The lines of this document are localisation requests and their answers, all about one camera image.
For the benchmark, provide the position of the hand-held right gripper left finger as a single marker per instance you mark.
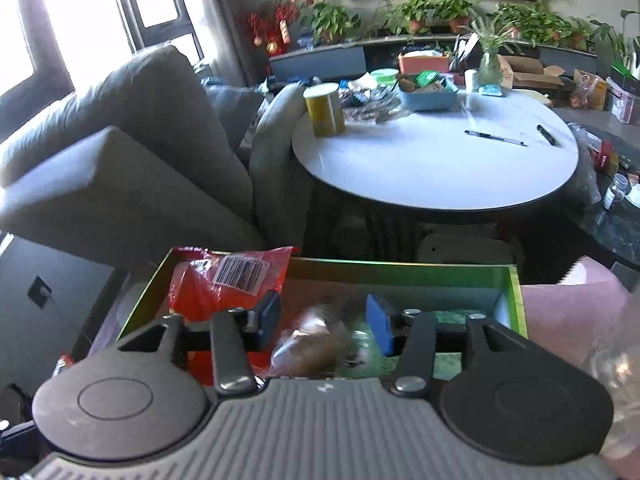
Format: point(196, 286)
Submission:
point(267, 312)

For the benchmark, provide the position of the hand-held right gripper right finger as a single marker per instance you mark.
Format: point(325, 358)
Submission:
point(382, 322)

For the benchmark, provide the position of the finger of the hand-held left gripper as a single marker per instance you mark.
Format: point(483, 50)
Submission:
point(17, 435)

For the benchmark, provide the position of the red transparent snack packet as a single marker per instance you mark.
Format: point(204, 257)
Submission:
point(220, 290)

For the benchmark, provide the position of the brown bun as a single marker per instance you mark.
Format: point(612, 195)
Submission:
point(312, 345)

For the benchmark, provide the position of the green cardboard box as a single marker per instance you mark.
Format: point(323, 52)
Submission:
point(330, 280)

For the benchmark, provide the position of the red noodle packet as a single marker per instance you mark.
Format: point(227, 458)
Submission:
point(66, 364)

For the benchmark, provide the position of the black floor socket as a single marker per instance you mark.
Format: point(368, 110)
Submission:
point(40, 291)

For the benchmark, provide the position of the grey cushion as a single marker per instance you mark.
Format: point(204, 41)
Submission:
point(280, 160)

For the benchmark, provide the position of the white round table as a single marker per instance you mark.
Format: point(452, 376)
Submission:
point(435, 170)

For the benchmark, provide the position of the grey sofa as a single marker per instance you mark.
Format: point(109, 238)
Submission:
point(115, 170)

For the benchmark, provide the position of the yellow can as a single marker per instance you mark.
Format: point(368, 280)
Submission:
point(325, 110)

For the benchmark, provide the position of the thin pen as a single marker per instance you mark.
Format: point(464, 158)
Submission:
point(495, 138)

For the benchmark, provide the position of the blue tray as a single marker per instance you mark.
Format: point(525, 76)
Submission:
point(427, 97)

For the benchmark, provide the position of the green bowl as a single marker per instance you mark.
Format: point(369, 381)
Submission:
point(384, 76)

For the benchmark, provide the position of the black marker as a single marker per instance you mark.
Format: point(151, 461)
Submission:
point(546, 135)

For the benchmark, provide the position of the dark round table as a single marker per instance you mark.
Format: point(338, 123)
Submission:
point(615, 230)

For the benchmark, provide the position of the small white cup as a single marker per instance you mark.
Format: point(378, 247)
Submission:
point(471, 80)

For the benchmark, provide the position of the orange box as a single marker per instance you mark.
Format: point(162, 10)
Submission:
point(422, 62)

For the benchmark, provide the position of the small clear jar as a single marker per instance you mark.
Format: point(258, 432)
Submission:
point(615, 192)

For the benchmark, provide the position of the small red box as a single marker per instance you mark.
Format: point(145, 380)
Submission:
point(605, 155)

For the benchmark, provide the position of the glass vase with plant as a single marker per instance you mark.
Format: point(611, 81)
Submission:
point(490, 60)

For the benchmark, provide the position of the red decorative plant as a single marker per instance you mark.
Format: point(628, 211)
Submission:
point(272, 22)

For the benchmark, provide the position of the open cardboard box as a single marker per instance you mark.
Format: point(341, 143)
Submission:
point(535, 72)

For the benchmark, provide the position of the potted green plant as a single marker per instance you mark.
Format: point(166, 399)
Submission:
point(581, 35)
point(455, 12)
point(530, 25)
point(407, 15)
point(330, 22)

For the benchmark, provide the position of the sheer curtain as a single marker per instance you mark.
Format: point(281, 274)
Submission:
point(225, 15)

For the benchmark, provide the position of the orange plastic bag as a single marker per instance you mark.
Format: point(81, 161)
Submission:
point(590, 92)

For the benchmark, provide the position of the black framed window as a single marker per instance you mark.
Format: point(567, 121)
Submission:
point(160, 5)

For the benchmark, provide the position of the clear storage box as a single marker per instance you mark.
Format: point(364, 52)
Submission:
point(625, 100)

